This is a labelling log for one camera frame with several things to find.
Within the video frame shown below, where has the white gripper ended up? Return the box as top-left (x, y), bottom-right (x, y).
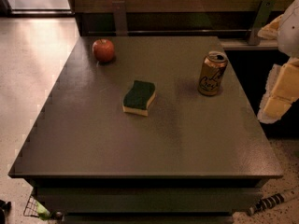
top-left (257, 15), bottom-right (299, 124)

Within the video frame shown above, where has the red apple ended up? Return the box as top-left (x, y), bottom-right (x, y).
top-left (93, 38), bottom-right (115, 63)

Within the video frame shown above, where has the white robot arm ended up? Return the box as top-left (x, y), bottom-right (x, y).
top-left (257, 0), bottom-right (299, 124)

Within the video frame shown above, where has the gold soda can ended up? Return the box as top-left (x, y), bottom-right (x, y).
top-left (198, 50), bottom-right (228, 96)

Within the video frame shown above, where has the dark grey table cabinet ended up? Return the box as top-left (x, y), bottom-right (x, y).
top-left (9, 36), bottom-right (283, 224)

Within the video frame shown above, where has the green yellow sponge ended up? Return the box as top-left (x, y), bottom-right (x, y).
top-left (122, 80), bottom-right (156, 117)

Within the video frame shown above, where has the black object on floor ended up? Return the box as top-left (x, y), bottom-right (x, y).
top-left (0, 200), bottom-right (11, 224)

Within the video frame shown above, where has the right metal bracket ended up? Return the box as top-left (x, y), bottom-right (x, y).
top-left (247, 0), bottom-right (276, 46)

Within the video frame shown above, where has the metal bracket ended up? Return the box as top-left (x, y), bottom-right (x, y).
top-left (112, 1), bottom-right (128, 36)
top-left (247, 0), bottom-right (276, 46)

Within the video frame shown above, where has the striped black white handle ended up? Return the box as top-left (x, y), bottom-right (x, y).
top-left (247, 187), bottom-right (299, 216)

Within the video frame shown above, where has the left metal bracket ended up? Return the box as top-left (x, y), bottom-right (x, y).
top-left (112, 1), bottom-right (128, 36)

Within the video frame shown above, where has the wire basket with green item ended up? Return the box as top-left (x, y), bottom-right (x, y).
top-left (23, 196), bottom-right (51, 220)

